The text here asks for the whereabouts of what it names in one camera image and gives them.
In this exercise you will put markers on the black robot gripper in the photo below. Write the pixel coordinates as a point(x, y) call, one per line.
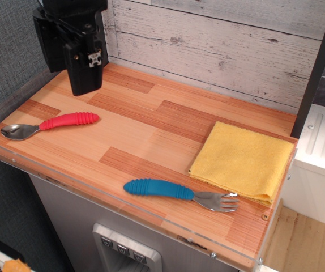
point(67, 32)

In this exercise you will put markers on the red handled metal spoon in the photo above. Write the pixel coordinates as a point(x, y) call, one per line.
point(21, 132)

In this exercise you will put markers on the grey cabinet body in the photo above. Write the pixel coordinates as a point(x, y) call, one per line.
point(73, 217)

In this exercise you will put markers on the yellow folded cloth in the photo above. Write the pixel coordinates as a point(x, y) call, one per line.
point(242, 161)

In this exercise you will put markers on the silver dispenser panel with buttons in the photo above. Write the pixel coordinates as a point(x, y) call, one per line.
point(121, 253)

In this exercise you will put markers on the orange object bottom left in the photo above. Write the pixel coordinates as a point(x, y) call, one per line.
point(15, 266)

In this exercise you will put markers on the clear acrylic table edge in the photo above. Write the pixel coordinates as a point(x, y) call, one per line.
point(99, 173)

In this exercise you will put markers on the white toy sink unit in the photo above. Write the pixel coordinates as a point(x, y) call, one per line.
point(304, 188)

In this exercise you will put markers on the blue handled metal fork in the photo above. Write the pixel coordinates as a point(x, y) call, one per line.
point(152, 187)

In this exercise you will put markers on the dark right shelf post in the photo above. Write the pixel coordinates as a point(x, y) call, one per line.
point(310, 91)

